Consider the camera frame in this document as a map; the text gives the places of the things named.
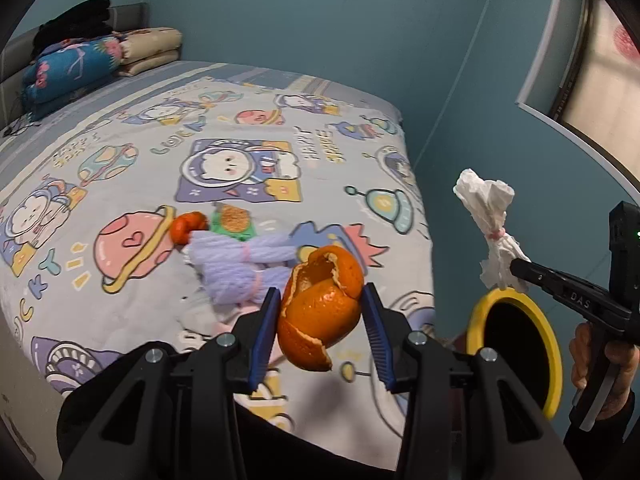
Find person's right hand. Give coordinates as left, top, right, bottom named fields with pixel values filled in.
left=570, top=322, right=640, bottom=420

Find blue floral folded quilt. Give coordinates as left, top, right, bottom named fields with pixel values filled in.
left=20, top=35, right=125, bottom=122

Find bed with cartoon sheet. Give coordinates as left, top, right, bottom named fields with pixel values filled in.
left=0, top=60, right=436, bottom=466

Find large orange peel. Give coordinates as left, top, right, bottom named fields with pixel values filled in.
left=276, top=245, right=366, bottom=373

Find yellow rimmed black trash bin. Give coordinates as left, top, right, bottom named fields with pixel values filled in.
left=466, top=287, right=563, bottom=420

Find person's right forearm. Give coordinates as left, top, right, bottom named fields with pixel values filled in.
left=564, top=390, right=640, bottom=480

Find small orange peel piece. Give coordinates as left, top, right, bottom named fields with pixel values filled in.
left=170, top=211, right=208, bottom=246

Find black folded clothing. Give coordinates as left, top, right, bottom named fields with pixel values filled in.
left=32, top=0, right=115, bottom=51

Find white tissue wad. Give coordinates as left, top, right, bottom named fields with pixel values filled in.
left=452, top=167, right=532, bottom=293

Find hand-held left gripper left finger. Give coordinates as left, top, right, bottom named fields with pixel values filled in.
left=56, top=286, right=283, bottom=480

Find lavender quilted cloth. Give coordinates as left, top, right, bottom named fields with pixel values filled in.
left=182, top=230, right=313, bottom=318

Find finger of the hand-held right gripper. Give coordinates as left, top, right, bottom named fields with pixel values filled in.
left=510, top=258, right=601, bottom=318

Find green snack packet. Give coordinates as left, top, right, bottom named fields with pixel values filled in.
left=209, top=203, right=258, bottom=242

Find beige patterned folded quilt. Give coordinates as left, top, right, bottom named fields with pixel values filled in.
left=116, top=27, right=183, bottom=78

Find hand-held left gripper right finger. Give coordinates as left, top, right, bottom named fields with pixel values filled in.
left=361, top=282, right=583, bottom=480

